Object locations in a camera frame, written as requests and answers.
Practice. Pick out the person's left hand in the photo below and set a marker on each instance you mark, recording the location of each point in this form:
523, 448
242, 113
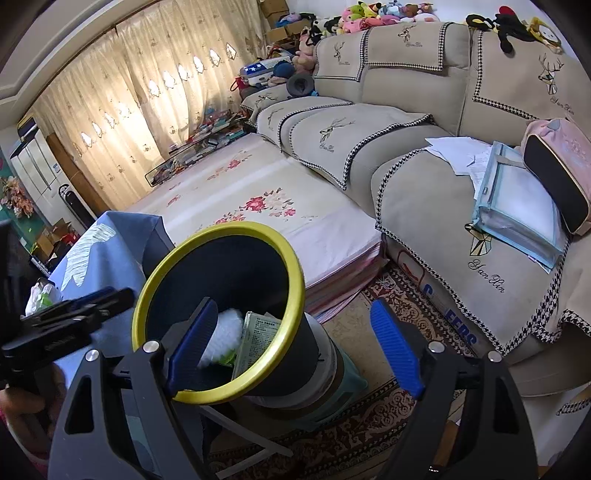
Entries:
21, 401

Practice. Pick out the grey round container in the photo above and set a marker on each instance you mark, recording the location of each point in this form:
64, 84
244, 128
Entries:
323, 350

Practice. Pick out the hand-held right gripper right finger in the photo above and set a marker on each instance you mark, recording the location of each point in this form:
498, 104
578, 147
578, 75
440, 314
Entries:
397, 346

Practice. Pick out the pink black bag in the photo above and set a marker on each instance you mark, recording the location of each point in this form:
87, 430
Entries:
563, 170

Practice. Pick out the pale green printed carton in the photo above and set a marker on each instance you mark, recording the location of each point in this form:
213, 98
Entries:
258, 339

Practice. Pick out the blue star-print tablecloth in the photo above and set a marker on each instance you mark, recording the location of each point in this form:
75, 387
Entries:
106, 258

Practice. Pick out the star-print blue pillow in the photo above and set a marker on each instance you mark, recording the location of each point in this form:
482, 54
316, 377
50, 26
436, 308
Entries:
258, 74

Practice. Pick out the cream embroidered curtain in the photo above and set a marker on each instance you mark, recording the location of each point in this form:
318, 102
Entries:
92, 115
194, 60

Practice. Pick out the white printed board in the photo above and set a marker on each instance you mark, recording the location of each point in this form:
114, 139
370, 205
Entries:
438, 318

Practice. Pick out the cluttered glass coffee table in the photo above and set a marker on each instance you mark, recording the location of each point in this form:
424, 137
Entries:
198, 147

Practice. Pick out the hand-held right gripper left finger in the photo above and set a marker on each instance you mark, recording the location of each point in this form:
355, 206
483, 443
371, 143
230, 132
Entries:
194, 341

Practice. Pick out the brown wooden board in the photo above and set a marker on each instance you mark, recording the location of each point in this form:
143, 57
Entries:
78, 175

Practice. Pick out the pile of plush toys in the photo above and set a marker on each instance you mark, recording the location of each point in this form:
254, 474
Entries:
369, 14

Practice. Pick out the white metal table leg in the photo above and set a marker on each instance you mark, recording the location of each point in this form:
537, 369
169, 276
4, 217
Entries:
249, 438

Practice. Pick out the hanging artificial flowers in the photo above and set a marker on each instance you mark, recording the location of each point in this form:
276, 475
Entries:
16, 196

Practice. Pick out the boxes atop air conditioner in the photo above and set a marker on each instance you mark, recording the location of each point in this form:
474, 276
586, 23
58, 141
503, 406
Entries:
27, 125

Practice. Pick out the floral print mat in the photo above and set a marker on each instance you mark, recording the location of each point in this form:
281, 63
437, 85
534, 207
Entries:
277, 221

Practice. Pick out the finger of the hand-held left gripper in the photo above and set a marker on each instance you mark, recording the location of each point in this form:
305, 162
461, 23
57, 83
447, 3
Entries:
92, 295
117, 300

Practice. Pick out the white tissue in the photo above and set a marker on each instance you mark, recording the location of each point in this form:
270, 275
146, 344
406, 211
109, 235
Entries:
41, 297

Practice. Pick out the teal plastic stool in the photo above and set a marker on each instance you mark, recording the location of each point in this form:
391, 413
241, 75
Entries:
351, 383

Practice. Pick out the beige sofa with covers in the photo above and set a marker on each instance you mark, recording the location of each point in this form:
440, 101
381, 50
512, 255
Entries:
415, 138

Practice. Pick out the black yellow-rimmed trash bin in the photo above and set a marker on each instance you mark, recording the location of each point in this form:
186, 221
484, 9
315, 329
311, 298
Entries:
231, 267

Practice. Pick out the white loose papers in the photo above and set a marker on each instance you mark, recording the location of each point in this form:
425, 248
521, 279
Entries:
457, 152

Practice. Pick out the black tower fan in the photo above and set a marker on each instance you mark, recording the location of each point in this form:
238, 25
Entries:
71, 207

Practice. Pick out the cardboard boxes beside cabinet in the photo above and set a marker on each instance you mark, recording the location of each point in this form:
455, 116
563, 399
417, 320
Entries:
55, 240

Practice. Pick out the blue clear document bag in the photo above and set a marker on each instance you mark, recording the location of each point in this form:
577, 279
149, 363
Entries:
521, 207

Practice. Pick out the stack of cardboard boxes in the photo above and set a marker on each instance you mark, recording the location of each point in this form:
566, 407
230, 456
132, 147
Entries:
277, 23

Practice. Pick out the white standing air conditioner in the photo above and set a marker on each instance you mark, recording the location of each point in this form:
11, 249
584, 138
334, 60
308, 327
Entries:
37, 170

